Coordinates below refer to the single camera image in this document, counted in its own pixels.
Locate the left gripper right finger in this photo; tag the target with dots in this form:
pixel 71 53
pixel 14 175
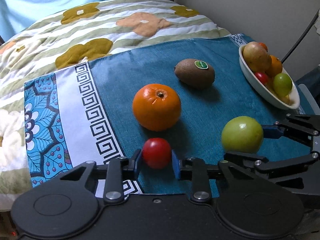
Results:
pixel 198 173

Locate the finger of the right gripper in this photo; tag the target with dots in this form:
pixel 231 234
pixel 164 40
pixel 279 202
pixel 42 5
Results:
pixel 297 127
pixel 272 169

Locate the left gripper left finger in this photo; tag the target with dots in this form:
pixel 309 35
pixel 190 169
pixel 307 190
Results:
pixel 120 175

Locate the large green apple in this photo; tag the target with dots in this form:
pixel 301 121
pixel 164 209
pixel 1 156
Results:
pixel 242 134

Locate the small red tomato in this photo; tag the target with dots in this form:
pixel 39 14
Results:
pixel 156 153

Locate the small green apple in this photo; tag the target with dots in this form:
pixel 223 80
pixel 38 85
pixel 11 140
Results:
pixel 282 84

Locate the large orange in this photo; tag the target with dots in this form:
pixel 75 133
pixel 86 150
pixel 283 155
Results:
pixel 156 107

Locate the wrinkled yellow-red apple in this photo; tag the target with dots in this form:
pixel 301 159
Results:
pixel 256 57

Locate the small mandarin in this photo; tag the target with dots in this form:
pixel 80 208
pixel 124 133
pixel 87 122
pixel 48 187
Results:
pixel 264 46

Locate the brown kiwi with sticker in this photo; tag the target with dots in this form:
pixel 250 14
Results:
pixel 196 73

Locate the cream yellow bowl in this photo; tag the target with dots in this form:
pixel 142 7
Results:
pixel 294 98

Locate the blue patterned cloth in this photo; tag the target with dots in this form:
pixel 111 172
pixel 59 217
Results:
pixel 183 91

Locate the floral quilt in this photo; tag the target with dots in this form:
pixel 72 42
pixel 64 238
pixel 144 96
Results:
pixel 83 33

